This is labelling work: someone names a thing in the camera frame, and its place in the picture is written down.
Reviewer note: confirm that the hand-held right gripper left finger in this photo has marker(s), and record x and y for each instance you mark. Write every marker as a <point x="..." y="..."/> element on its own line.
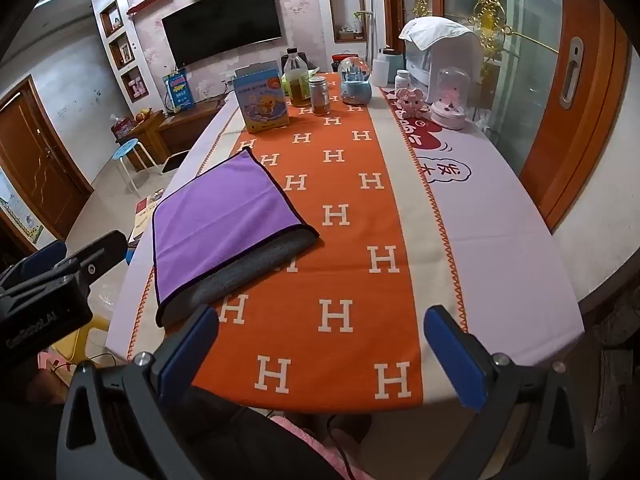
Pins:
<point x="192" y="345"/>

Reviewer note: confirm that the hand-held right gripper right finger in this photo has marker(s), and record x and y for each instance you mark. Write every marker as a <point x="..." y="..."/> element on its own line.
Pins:
<point x="457" y="355"/>

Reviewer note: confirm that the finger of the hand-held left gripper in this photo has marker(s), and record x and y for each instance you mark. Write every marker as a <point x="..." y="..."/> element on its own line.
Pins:
<point x="97" y="252"/>
<point x="42" y="256"/>

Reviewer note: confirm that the purple and grey towel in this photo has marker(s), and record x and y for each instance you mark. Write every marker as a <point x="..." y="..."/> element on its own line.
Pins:
<point x="230" y="230"/>

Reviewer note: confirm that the yellow plastic stool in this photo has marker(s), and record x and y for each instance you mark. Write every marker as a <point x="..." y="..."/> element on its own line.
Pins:
<point x="82" y="337"/>

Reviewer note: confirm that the brown wooden door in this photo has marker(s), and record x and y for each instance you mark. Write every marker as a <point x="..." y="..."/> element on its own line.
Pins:
<point x="37" y="160"/>

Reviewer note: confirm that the blue round stool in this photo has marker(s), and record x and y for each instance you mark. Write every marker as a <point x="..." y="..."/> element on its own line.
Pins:
<point x="131" y="157"/>

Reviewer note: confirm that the red gift box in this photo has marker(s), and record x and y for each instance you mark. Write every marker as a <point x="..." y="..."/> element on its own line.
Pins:
<point x="125" y="127"/>

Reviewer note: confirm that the wooden tv cabinet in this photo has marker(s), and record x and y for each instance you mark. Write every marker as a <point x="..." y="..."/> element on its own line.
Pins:
<point x="172" y="127"/>

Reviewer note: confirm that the orange patterned tablecloth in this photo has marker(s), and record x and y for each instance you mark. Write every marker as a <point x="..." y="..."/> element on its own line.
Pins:
<point x="345" y="240"/>

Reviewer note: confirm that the blue upright box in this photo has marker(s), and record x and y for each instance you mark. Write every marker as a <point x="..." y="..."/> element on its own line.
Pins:
<point x="179" y="87"/>

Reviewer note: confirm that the blue and orange carton box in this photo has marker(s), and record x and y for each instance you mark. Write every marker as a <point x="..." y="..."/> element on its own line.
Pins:
<point x="261" y="100"/>

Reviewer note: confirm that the glass dome music box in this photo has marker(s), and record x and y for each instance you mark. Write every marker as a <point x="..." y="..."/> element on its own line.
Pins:
<point x="451" y="100"/>

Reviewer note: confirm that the pink plush toy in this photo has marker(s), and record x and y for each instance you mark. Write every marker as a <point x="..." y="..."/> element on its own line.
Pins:
<point x="411" y="102"/>

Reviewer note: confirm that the glass bottle with yellow liquid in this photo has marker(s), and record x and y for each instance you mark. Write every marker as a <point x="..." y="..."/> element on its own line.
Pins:
<point x="297" y="80"/>

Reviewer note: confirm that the small glass jar brown contents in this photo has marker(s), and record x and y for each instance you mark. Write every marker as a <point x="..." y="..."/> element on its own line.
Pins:
<point x="319" y="97"/>

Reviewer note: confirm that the white pill bottle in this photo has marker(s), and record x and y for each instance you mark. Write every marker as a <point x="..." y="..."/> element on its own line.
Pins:
<point x="402" y="81"/>

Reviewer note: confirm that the wooden sliding door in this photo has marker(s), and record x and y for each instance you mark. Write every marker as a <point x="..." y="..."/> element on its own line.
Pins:
<point x="575" y="95"/>

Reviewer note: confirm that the blue snow globe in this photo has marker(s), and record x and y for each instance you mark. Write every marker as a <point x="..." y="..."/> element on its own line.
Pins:
<point x="355" y="82"/>

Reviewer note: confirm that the white plastic bottle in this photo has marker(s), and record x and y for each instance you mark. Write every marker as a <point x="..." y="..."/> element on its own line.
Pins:
<point x="381" y="67"/>

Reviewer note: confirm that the white appliance with cloth cover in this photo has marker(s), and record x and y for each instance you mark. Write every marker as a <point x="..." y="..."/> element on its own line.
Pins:
<point x="440" y="47"/>

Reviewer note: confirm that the white wall shelf unit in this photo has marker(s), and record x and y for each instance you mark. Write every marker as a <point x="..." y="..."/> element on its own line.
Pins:
<point x="122" y="52"/>

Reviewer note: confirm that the black wall television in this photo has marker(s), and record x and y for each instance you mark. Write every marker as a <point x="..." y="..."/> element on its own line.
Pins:
<point x="224" y="22"/>

